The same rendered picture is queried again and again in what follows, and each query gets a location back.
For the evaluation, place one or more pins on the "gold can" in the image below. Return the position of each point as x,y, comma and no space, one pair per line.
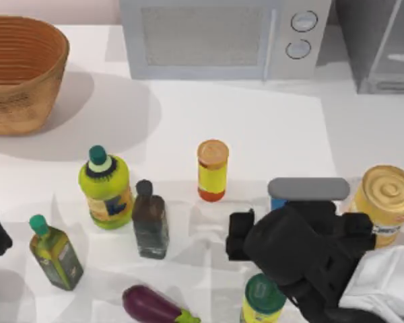
385,195

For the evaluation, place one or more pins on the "pale grey rounded box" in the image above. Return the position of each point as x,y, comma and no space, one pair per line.
308,189

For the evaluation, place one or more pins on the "yellow and orange can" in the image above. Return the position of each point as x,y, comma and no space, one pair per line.
212,175

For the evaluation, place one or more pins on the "yellow jar with green lid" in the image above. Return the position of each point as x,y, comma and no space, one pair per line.
261,303

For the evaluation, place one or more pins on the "dark brown bottle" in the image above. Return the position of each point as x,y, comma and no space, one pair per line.
149,222

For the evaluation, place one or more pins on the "purple eggplant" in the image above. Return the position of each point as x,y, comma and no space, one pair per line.
148,304

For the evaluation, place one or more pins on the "large green bottle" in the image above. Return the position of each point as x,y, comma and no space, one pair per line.
104,188

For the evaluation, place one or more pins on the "pale microwave oven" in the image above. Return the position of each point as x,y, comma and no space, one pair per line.
303,69

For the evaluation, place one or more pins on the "green olive oil bottle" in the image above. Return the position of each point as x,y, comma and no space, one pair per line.
55,255

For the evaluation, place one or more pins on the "round microwave knob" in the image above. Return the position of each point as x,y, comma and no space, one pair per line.
298,49
304,20

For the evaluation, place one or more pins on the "grey cabinet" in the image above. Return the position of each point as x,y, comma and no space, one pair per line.
390,40

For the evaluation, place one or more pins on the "microwave oven door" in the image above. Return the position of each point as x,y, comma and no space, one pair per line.
202,33

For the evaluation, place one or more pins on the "woven brown basket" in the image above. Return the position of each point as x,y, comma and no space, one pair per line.
23,84

